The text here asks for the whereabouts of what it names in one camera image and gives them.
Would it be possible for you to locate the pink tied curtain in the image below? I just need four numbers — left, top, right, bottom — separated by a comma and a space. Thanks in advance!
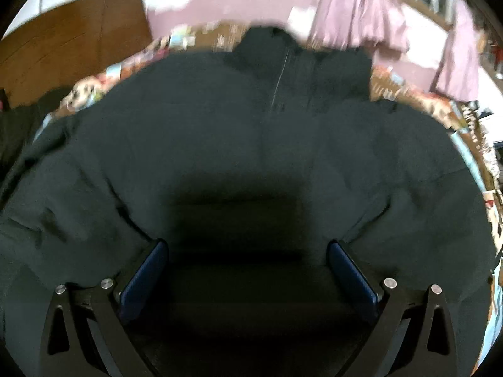
434, 0, 482, 103
308, 0, 431, 52

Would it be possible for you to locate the black jacket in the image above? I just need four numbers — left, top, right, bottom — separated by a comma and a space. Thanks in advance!
0, 25, 496, 377

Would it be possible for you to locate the brown wooden wardrobe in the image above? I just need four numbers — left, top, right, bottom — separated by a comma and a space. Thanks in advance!
0, 0, 155, 110

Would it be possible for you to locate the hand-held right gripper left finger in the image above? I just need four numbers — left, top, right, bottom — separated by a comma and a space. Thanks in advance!
39, 239, 170, 377

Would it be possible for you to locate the dark cloth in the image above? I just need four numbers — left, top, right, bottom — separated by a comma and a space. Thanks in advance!
0, 85, 71, 177

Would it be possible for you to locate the printed brown blanket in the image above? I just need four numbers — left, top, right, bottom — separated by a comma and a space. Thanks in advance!
31, 21, 503, 372

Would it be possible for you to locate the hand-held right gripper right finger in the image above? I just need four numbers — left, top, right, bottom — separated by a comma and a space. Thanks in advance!
327, 240, 459, 377

